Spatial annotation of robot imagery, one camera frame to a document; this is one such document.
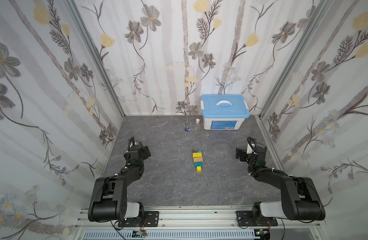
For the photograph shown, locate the blue lidded storage box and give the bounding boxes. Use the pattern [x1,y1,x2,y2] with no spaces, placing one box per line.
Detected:
[201,95,251,130]

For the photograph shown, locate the small corked glass bottle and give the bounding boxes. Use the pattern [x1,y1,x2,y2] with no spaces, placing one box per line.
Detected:
[195,119,201,132]

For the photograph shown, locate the small circuit board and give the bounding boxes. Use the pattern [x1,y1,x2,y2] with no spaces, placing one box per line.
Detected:
[254,229,271,240]
[132,230,148,238]

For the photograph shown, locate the small circuit board right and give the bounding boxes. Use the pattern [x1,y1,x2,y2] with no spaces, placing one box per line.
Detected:
[254,229,271,240]

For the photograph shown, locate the white perforated cable tray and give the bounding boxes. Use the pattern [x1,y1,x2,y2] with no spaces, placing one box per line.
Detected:
[82,229,260,240]

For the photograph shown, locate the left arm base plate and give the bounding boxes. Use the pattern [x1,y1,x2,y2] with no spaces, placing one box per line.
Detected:
[117,211,160,228]

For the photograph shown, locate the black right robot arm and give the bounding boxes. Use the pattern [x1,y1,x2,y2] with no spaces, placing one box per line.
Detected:
[236,137,326,226]

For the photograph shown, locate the small circuit board left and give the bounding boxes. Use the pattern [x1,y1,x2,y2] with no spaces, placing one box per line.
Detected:
[132,230,148,238]

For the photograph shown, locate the aluminium front rail frame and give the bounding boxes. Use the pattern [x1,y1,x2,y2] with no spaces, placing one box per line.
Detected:
[74,205,327,240]

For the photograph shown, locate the glass beaker blue liquid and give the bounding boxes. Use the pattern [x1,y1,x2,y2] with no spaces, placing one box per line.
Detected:
[183,120,192,132]

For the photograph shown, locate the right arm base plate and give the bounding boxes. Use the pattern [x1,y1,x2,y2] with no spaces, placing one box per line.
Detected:
[236,211,278,227]

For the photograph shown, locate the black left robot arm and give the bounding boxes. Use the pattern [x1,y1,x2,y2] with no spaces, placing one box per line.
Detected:
[88,137,151,226]

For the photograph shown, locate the yellow rectangular block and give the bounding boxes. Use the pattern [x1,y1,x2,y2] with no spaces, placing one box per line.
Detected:
[193,153,203,159]

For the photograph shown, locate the natural wood rectangular block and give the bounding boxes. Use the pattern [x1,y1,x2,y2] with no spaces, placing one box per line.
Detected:
[193,157,203,163]

